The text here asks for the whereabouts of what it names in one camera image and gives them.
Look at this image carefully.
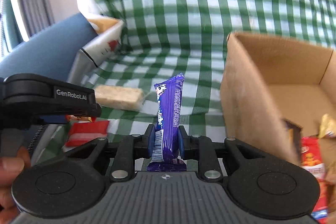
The purple snack bar wrapper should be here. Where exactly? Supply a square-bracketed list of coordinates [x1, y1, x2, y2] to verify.
[147, 73, 187, 172]

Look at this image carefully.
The red snack packet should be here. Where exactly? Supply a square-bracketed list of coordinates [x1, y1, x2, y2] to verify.
[65, 115, 109, 147]

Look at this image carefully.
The beige rice cracker bar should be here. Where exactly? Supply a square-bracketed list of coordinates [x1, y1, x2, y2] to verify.
[94, 85, 145, 111]

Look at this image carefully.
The person left hand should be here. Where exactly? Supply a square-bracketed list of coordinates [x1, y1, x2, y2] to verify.
[0, 147, 31, 223]

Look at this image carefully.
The brown cardboard box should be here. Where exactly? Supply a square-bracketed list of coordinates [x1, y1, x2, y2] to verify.
[220, 32, 335, 223]

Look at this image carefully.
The red chips bag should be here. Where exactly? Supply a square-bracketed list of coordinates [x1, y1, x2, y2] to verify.
[301, 136, 328, 223]

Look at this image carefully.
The yellow snack packet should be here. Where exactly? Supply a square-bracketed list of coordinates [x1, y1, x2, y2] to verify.
[318, 114, 336, 139]

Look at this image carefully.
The green white checkered cloth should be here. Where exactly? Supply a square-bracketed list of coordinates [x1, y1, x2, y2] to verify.
[83, 0, 335, 142]

